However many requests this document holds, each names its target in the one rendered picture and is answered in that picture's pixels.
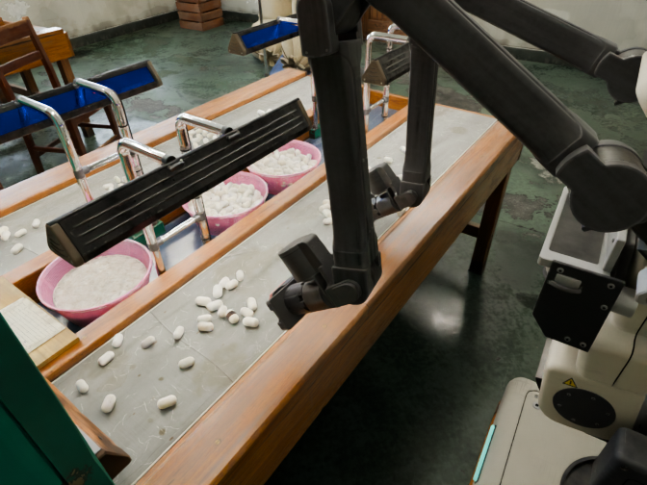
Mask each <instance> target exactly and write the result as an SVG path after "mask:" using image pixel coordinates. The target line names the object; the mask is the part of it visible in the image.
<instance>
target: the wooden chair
mask: <svg viewBox="0 0 647 485"><path fill-rule="evenodd" d="M21 18H22V20H18V21H16V22H13V23H10V24H6V25H3V26H0V46H2V45H5V44H7V43H10V42H12V41H15V40H18V39H21V38H26V37H29V36H30V38H31V40H32V42H33V44H34V46H35V48H36V50H37V51H35V52H32V53H29V54H27V55H24V56H22V57H19V58H17V59H14V60H12V61H10V62H7V63H5V64H2V65H0V88H1V90H2V91H3V93H4V95H5V97H6V99H7V101H8V103H9V102H11V101H12V100H13V101H14V100H15V96H14V94H13V91H12V89H11V87H10V85H9V83H8V81H7V80H6V78H5V76H4V75H6V74H8V73H10V72H12V71H14V70H16V69H18V68H21V67H22V66H24V65H26V64H30V63H33V62H35V61H38V60H41V61H42V63H43V66H44V68H45V70H46V72H47V75H48V77H49V80H50V82H51V85H52V87H53V89H54V88H57V87H61V84H60V81H59V79H58V77H57V74H56V72H55V70H54V68H53V65H52V64H51V62H50V60H49V58H48V56H47V54H46V52H45V50H44V48H43V46H42V45H41V43H40V40H39V37H38V35H37V33H36V31H35V29H34V27H33V25H32V23H31V21H30V18H29V16H23V17H21ZM101 109H102V108H100V109H97V110H95V111H92V112H89V113H86V114H84V115H79V116H76V117H74V118H72V119H69V120H66V121H64V123H65V126H66V129H67V131H68V133H69V135H70V138H71V140H72V143H73V146H74V148H75V151H76V153H77V155H80V157H81V156H83V155H86V154H87V151H86V148H85V145H84V143H83V140H82V138H81V135H80V132H79V129H78V127H90V128H103V129H112V131H113V133H114V135H113V136H112V137H111V138H110V139H108V140H107V141H105V142H104V143H103V144H102V145H100V146H99V147H98V148H97V149H99V148H101V147H103V146H106V145H108V144H110V143H113V142H114V141H118V140H121V135H120V132H119V130H118V127H117V124H116V118H115V115H114V112H113V109H112V106H111V105H108V106H106V107H103V109H104V111H105V114H106V116H107V118H108V121H109V123H110V124H104V123H89V122H83V121H84V120H85V119H87V118H88V117H90V116H91V115H93V114H95V113H96V112H98V111H99V110H101ZM23 139H24V141H25V143H26V146H27V148H28V151H29V153H30V156H31V159H32V161H33V164H34V166H35V169H36V171H37V174H41V173H43V172H44V169H43V166H42V163H41V160H40V156H41V155H43V154H44V153H45V152H54V153H65V151H64V149H63V148H59V147H54V146H56V145H57V144H59V143H60V142H61V141H60V139H59V138H56V139H55V140H53V141H51V142H50V143H49V144H47V145H46V146H36V145H35V143H34V140H33V137H32V134H29V135H26V136H23Z"/></svg>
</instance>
